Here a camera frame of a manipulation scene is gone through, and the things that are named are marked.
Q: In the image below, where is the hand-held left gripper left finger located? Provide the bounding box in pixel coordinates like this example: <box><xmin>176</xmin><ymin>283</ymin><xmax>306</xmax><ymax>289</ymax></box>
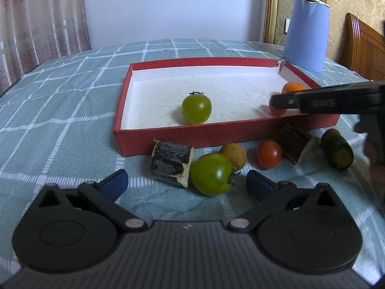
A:
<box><xmin>38</xmin><ymin>169</ymin><xmax>148</xmax><ymax>232</ymax></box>

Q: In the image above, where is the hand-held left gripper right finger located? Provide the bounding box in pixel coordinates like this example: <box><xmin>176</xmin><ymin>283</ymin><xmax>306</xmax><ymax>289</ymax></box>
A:
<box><xmin>227</xmin><ymin>170</ymin><xmax>341</xmax><ymax>232</ymax></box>

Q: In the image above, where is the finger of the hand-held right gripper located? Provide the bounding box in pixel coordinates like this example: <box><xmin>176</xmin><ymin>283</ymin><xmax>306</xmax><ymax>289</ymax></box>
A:
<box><xmin>270</xmin><ymin>92</ymin><xmax>305</xmax><ymax>110</ymax></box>

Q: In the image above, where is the red cherry tomato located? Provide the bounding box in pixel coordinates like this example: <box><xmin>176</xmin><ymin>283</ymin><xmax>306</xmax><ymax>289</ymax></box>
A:
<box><xmin>257</xmin><ymin>140</ymin><xmax>283</xmax><ymax>170</ymax></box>
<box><xmin>269</xmin><ymin>104</ymin><xmax>287</xmax><ymax>117</ymax></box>

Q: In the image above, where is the eggplant chunk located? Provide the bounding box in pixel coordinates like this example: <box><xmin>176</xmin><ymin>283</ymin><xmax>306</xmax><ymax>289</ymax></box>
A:
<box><xmin>275</xmin><ymin>122</ymin><xmax>315</xmax><ymax>165</ymax></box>

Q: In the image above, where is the large green tomato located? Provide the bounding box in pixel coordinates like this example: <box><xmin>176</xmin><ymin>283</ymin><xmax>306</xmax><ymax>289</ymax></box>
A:
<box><xmin>190</xmin><ymin>153</ymin><xmax>238</xmax><ymax>197</ymax></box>

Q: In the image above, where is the red cardboard box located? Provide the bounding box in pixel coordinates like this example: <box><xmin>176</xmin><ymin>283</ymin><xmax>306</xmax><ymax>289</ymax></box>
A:
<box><xmin>114</xmin><ymin>57</ymin><xmax>340</xmax><ymax>157</ymax></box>

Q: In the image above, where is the orange mandarin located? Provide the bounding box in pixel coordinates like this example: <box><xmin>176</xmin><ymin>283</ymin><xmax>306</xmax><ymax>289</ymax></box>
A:
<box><xmin>282</xmin><ymin>82</ymin><xmax>305</xmax><ymax>94</ymax></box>

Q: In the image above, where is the wooden headboard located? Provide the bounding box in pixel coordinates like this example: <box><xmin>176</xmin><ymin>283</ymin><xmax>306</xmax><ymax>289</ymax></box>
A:
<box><xmin>340</xmin><ymin>13</ymin><xmax>385</xmax><ymax>82</ymax></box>

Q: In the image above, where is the blue electric kettle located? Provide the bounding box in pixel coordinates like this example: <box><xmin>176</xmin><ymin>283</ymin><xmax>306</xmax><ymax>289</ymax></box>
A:
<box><xmin>282</xmin><ymin>0</ymin><xmax>330</xmax><ymax>73</ymax></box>

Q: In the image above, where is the small green tomato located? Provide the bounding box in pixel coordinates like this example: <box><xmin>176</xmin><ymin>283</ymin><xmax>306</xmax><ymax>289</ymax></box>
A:
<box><xmin>181</xmin><ymin>92</ymin><xmax>212</xmax><ymax>125</ymax></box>

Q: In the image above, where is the teal checked bedsheet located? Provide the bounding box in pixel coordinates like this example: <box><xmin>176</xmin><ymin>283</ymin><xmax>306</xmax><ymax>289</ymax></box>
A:
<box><xmin>0</xmin><ymin>39</ymin><xmax>385</xmax><ymax>289</ymax></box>

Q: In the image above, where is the patterned beige curtain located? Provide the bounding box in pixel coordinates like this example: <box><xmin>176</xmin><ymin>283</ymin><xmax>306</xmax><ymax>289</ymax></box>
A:
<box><xmin>0</xmin><ymin>0</ymin><xmax>91</xmax><ymax>92</ymax></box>

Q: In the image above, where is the gold frame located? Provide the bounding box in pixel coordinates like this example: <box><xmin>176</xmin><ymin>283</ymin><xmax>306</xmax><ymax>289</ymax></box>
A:
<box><xmin>263</xmin><ymin>0</ymin><xmax>328</xmax><ymax>44</ymax></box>

